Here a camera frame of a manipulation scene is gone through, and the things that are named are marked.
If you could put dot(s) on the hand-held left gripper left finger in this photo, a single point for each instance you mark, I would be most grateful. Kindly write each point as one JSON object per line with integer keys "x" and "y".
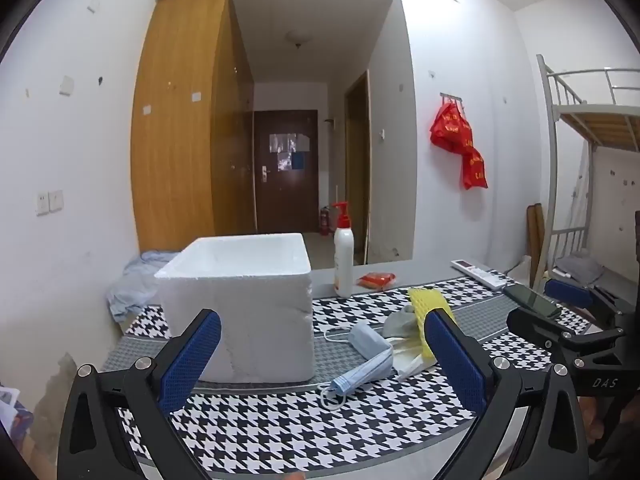
{"x": 192, "y": 360}

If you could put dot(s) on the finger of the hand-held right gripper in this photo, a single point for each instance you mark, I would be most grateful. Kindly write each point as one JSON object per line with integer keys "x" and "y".
{"x": 535, "y": 325}
{"x": 567, "y": 292}

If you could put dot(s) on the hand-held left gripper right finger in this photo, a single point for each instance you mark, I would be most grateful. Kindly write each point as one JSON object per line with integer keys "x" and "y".
{"x": 455, "y": 365}

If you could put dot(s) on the white soft foam piece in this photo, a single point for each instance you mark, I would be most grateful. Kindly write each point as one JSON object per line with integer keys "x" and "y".
{"x": 407, "y": 355}

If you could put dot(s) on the yellow mesh sponge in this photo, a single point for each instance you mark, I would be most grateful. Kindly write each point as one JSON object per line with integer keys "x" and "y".
{"x": 425, "y": 305}

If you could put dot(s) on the grey cloth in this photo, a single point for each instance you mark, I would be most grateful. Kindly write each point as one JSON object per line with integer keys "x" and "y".
{"x": 400, "y": 322}

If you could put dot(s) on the white foam box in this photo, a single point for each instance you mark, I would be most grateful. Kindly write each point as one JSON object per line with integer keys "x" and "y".
{"x": 250, "y": 310}

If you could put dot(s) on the blue face mask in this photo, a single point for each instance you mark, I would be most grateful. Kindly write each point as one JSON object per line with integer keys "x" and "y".
{"x": 367, "y": 340}
{"x": 357, "y": 377}

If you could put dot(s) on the person's right hand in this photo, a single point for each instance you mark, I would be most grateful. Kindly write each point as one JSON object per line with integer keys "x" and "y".
{"x": 592, "y": 425}

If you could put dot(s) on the black phone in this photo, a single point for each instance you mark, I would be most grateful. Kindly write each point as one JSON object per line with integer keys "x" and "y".
{"x": 530, "y": 300}

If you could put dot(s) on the grey bedding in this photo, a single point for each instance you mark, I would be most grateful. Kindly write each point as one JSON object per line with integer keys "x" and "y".
{"x": 580, "y": 270}

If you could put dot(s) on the wooden planks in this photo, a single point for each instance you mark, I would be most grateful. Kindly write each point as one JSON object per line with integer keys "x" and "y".
{"x": 536, "y": 240}

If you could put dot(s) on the white remote control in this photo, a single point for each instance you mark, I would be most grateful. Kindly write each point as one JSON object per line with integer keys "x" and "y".
{"x": 480, "y": 272}

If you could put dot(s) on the light blue cloth bundle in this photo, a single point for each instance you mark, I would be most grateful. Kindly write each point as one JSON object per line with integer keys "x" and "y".
{"x": 135, "y": 285}

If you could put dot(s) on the red snack packet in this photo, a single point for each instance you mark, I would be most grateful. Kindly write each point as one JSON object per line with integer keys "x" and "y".
{"x": 376, "y": 281}

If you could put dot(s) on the houndstooth table cloth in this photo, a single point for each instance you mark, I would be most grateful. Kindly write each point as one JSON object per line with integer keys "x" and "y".
{"x": 300, "y": 425}

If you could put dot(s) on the metal bunk bed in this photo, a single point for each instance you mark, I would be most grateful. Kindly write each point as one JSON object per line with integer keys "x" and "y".
{"x": 552, "y": 160}

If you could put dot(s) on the white lotion bottle red pump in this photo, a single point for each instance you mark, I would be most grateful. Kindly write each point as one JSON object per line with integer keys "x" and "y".
{"x": 344, "y": 260}

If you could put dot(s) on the printed papers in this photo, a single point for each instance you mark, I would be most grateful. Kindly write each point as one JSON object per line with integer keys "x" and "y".
{"x": 15, "y": 415}

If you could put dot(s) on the dark brown door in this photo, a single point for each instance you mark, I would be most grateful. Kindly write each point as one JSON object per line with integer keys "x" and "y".
{"x": 285, "y": 195}

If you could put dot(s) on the red fire extinguisher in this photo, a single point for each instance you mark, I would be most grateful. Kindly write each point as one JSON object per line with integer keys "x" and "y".
{"x": 324, "y": 222}

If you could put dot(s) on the red plastic bags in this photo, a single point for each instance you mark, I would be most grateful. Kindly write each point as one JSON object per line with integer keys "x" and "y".
{"x": 455, "y": 132}

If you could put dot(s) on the wooden wardrobe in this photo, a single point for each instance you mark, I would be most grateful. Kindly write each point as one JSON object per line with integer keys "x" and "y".
{"x": 175, "y": 135}

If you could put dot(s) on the paper notices on door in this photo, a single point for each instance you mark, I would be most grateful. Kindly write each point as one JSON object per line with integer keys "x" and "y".
{"x": 290, "y": 150}

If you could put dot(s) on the ceiling lamp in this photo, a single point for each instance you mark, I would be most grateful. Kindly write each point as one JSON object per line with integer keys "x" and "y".
{"x": 298, "y": 37}

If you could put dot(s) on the white wall switch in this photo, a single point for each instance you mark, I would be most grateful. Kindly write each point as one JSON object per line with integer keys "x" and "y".
{"x": 56, "y": 200}

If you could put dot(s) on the white wall socket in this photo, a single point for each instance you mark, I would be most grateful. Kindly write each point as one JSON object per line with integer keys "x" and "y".
{"x": 42, "y": 203}

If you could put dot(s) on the metal wall hook rack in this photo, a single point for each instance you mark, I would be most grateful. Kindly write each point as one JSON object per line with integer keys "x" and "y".
{"x": 450, "y": 95}

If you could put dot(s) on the square white wall plate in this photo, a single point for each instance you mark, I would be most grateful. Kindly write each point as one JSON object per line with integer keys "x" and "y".
{"x": 66, "y": 85}

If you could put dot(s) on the tilted white wall plate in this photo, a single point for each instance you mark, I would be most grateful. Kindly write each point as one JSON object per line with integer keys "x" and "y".
{"x": 93, "y": 5}

